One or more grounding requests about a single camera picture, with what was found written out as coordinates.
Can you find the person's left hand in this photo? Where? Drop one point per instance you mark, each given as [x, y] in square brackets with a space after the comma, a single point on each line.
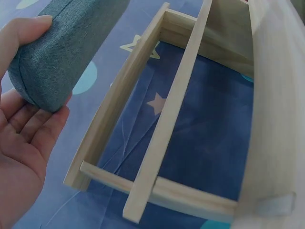
[19, 152]

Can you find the teal fabric case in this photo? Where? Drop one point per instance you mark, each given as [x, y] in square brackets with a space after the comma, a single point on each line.
[59, 47]

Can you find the light wooden frame rack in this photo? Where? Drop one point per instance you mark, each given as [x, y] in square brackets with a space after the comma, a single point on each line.
[181, 71]

